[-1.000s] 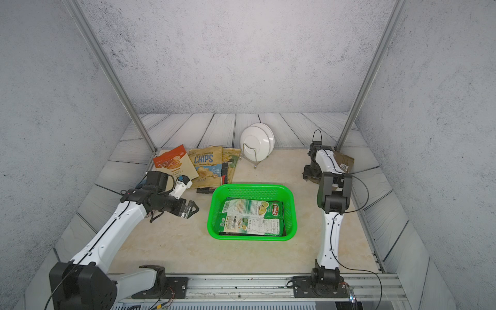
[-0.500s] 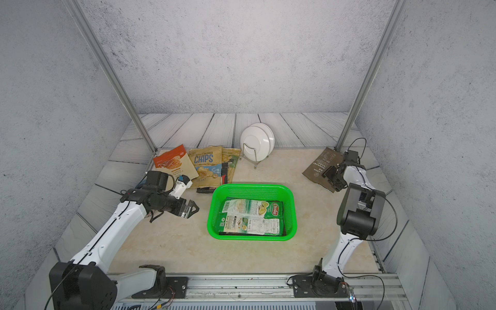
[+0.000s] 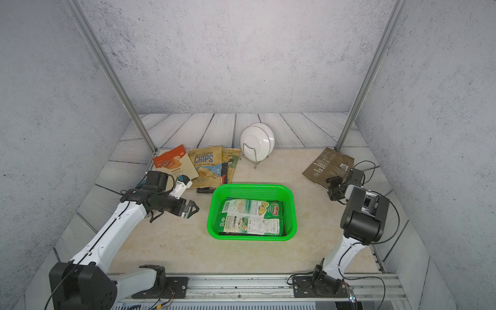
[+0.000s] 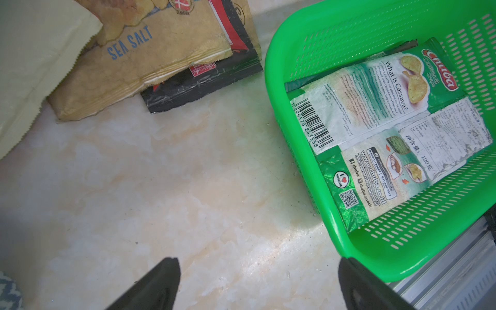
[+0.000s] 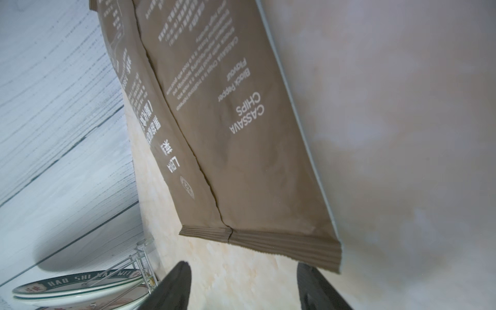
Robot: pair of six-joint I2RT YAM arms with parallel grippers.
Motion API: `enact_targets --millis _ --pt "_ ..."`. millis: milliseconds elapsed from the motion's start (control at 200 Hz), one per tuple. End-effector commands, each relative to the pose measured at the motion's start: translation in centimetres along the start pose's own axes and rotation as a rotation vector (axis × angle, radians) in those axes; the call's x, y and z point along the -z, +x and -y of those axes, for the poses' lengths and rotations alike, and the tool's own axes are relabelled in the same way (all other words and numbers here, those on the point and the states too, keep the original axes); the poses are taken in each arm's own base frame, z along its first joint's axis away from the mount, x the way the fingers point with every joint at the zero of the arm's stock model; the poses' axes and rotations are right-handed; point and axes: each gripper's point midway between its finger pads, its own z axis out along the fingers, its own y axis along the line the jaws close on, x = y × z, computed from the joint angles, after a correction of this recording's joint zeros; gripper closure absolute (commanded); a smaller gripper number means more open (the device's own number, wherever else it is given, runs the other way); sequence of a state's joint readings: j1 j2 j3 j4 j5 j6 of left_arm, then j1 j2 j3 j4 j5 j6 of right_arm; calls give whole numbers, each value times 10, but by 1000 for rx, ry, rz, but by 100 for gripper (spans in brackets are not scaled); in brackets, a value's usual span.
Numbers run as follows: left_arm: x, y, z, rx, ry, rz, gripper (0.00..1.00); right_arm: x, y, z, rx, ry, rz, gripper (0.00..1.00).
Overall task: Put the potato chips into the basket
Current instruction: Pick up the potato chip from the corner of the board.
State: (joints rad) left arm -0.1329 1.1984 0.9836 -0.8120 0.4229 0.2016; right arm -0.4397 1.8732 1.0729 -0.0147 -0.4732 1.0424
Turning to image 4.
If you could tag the tan blue chips bag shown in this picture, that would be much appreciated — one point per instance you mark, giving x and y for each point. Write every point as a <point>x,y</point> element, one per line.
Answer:
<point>141,44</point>

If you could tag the green Chulo cassava chips bag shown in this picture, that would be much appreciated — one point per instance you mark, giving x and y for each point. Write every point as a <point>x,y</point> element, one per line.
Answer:
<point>386,128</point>

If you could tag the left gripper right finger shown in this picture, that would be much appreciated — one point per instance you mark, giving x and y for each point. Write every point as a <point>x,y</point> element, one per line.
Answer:
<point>361,289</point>

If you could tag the red beige chips bag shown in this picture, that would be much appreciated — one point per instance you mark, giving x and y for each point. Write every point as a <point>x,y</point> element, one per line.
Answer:
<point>40,43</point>

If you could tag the aluminium front rail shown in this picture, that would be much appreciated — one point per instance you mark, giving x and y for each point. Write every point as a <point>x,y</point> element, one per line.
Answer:
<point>461,276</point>

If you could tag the tan green chips bag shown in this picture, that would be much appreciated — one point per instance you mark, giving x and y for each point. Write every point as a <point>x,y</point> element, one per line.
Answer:
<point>245,15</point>

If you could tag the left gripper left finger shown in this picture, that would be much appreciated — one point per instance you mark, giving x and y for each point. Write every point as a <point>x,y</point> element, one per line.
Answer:
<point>156,290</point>

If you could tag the green plastic basket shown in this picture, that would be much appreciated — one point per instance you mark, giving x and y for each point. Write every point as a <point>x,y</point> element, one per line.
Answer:
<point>332,33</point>

